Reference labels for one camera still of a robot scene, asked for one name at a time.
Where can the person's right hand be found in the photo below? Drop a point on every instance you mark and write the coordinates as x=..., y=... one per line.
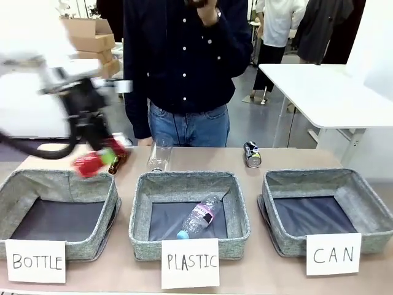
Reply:
x=145, y=142

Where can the brown glass bottle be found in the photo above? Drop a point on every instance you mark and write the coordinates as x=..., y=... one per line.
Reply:
x=117, y=163

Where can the person's left hand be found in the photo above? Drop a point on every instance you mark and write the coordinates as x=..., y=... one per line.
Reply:
x=208, y=12

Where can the bystander in white shirt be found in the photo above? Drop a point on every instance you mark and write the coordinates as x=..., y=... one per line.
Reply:
x=281, y=30

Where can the person's left forearm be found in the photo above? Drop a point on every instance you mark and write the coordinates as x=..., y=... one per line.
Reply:
x=233, y=43

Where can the small cardboard box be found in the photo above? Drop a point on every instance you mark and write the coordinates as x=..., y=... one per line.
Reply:
x=111, y=67

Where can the grey fabric basket plastic label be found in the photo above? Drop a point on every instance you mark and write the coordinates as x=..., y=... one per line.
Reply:
x=144, y=209

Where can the white paper sign BOTTLE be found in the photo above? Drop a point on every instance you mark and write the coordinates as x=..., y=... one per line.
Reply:
x=36, y=261

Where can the black drink can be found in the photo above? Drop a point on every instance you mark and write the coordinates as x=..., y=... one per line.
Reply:
x=252, y=154

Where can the closed flat cardboard box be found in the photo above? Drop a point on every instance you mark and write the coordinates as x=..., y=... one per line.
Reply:
x=96, y=56

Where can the open cardboard box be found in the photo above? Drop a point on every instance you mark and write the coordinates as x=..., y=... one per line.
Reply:
x=92, y=33

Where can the white table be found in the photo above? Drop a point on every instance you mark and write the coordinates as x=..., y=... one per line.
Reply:
x=322, y=92

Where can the bystander in dark coat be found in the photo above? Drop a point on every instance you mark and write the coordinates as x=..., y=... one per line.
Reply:
x=328, y=27

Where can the white paper sign CAN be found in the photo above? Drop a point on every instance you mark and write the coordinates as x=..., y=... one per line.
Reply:
x=333, y=254

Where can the grey fabric basket can label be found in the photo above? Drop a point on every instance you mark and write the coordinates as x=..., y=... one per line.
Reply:
x=362, y=199

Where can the person in navy shirt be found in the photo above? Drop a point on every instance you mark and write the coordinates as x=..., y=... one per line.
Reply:
x=178, y=61

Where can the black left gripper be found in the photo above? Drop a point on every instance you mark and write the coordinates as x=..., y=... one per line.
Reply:
x=86, y=99

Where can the white table leg frame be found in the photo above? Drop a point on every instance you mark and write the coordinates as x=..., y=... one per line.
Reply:
x=353, y=144

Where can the person's right forearm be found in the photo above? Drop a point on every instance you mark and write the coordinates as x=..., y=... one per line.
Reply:
x=136, y=107

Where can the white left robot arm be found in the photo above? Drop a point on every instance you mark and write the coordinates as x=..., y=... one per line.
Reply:
x=27, y=46

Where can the grey fabric basket bottle label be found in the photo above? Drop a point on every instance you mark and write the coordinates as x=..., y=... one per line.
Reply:
x=37, y=190

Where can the white paper sign PLASTIC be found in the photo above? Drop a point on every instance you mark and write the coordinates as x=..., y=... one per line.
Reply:
x=190, y=263

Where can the plastic bottle blue cap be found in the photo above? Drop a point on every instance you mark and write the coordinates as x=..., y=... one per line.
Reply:
x=201, y=215

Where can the silver wristwatch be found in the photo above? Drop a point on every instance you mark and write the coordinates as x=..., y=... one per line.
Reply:
x=218, y=13

